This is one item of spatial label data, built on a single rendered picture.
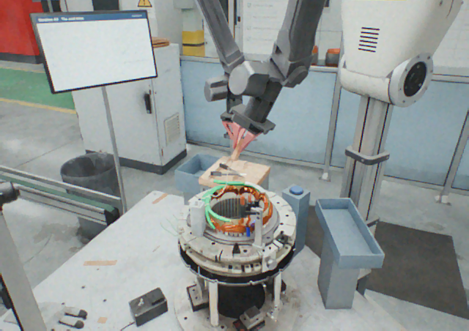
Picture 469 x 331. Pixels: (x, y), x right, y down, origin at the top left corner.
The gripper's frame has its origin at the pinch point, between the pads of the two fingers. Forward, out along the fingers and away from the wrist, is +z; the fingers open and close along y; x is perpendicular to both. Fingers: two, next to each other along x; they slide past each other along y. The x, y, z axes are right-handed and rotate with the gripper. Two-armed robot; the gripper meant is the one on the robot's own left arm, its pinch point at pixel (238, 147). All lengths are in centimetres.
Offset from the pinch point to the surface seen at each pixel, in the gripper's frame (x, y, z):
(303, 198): 29.3, 19.8, 17.8
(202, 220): -9.3, 2.7, 17.9
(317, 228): 157, 41, 101
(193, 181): 20.5, -15.4, 31.9
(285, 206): 11.8, 17.0, 13.7
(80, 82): 38, -92, 36
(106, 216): 25, -49, 79
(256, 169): 33.6, 0.2, 20.7
